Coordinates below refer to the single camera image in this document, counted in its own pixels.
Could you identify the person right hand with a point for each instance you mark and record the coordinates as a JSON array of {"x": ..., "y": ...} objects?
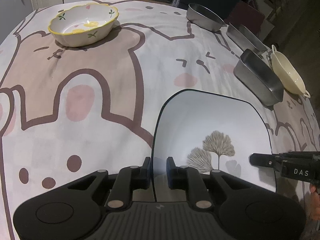
[{"x": 314, "y": 202}]

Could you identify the cream two-handled bowl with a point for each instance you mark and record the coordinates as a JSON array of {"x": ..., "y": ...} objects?
[{"x": 288, "y": 75}]

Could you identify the yellow-rimmed lemon bowl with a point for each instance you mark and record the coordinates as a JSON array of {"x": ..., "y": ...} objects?
[{"x": 83, "y": 24}]

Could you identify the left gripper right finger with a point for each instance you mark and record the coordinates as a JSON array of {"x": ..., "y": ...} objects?
[{"x": 190, "y": 181}]

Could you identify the round steel pan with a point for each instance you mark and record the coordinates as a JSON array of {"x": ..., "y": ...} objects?
[{"x": 204, "y": 17}]

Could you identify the bear print tablecloth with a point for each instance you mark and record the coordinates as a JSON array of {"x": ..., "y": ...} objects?
[{"x": 71, "y": 116}]

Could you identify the white square leaf plate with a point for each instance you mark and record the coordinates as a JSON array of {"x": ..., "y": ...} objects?
[{"x": 209, "y": 132}]

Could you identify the rectangular steel tin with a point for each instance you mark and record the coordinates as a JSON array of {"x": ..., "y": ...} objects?
[
  {"x": 258, "y": 77},
  {"x": 245, "y": 39}
]

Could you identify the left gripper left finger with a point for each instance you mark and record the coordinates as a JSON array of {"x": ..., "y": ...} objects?
[{"x": 123, "y": 184}]

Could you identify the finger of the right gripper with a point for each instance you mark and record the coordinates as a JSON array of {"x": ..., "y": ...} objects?
[{"x": 273, "y": 161}]

